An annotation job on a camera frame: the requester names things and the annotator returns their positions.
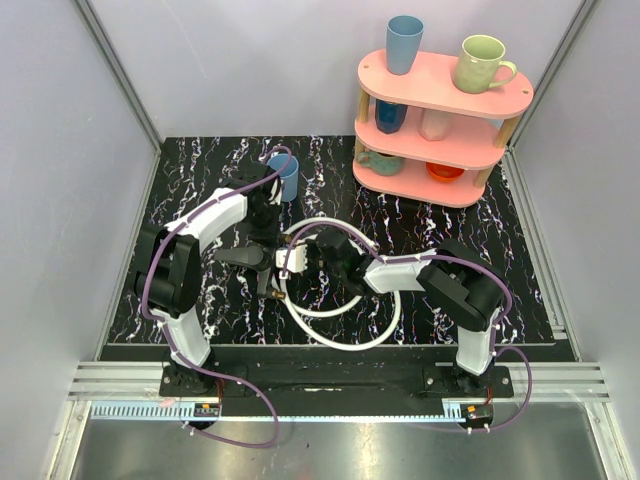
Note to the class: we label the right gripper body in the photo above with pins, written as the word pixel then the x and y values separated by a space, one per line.
pixel 316 262

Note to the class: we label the black spray gun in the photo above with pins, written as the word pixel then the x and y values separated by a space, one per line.
pixel 259 256

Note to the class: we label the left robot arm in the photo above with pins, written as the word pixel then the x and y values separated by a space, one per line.
pixel 167 270

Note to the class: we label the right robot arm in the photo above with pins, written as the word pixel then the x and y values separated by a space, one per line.
pixel 453 277

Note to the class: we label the blue cup on mat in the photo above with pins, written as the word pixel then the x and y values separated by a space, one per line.
pixel 288 166

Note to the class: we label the teal ceramic mug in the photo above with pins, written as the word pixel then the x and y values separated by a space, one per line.
pixel 380 163

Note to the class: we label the orange bowl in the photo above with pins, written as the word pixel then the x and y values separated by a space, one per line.
pixel 443 173

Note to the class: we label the pink three-tier shelf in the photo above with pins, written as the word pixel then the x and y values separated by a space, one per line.
pixel 419 137

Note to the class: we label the dark blue cup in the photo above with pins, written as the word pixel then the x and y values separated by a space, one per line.
pixel 389 116

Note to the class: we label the pink faceted cup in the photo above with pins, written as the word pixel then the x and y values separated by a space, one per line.
pixel 435 124

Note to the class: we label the blue cup on shelf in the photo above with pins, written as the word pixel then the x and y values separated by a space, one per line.
pixel 404 35

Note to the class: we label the green mug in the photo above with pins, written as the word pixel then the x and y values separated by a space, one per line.
pixel 481 65

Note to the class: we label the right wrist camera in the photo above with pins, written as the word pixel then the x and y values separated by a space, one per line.
pixel 291 262

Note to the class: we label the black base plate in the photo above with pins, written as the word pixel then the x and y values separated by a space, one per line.
pixel 297 366

